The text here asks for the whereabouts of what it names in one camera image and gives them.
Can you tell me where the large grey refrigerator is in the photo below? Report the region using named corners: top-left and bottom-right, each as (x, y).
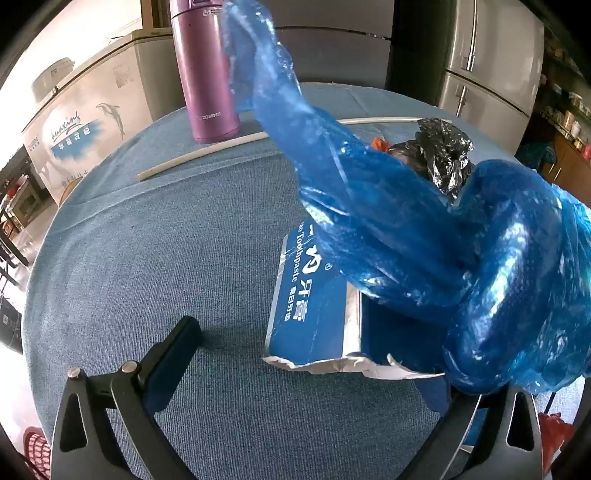
top-left (152, 0), bottom-right (397, 90)

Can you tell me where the white rice cooker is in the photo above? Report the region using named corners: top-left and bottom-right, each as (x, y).
top-left (31, 58), bottom-right (75, 100)

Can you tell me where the red plastic bag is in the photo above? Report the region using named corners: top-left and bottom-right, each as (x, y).
top-left (538, 412), bottom-right (575, 476)

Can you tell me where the long white stick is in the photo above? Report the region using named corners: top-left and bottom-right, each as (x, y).
top-left (137, 116), bottom-right (419, 181)

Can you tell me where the dark wooden chair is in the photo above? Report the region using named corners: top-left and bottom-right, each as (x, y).
top-left (0, 203), bottom-right (29, 283)

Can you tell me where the blue toothpaste box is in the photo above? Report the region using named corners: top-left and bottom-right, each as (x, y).
top-left (262, 222), bottom-right (448, 380)

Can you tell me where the wall shelf with goods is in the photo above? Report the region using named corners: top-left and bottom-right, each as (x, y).
top-left (538, 28), bottom-right (591, 153)

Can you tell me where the blue tablecloth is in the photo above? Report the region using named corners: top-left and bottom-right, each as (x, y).
top-left (21, 82), bottom-right (591, 480)

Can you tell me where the black plastic bag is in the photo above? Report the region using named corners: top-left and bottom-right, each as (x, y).
top-left (388, 117), bottom-right (475, 200)

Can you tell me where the white chest freezer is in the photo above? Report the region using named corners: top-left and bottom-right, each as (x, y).
top-left (22, 28), bottom-right (178, 206)

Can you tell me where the blue floor bag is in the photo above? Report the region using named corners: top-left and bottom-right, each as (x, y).
top-left (519, 142), bottom-right (557, 174)

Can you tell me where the red plastic basket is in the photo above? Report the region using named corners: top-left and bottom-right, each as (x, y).
top-left (22, 425), bottom-right (54, 478)

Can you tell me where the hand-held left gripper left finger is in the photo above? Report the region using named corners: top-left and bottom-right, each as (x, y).
top-left (51, 315), bottom-right (204, 480)

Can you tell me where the black box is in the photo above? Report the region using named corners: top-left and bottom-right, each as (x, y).
top-left (0, 295), bottom-right (24, 356)

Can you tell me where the cardboard box of clutter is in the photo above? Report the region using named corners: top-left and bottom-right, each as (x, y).
top-left (540, 134), bottom-right (591, 204)

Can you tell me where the dark wooden table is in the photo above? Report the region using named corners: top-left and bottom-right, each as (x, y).
top-left (0, 148), bottom-right (49, 232)

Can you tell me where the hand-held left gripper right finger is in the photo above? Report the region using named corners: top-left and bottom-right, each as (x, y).
top-left (392, 376), bottom-right (544, 480)

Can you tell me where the silver refrigerator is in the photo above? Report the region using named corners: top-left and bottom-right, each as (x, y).
top-left (436, 0), bottom-right (546, 118)

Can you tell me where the blue plastic bag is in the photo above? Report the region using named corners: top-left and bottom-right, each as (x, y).
top-left (221, 0), bottom-right (591, 397)

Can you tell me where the purple thermos bottle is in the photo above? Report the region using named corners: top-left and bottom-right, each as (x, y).
top-left (168, 0), bottom-right (241, 144)

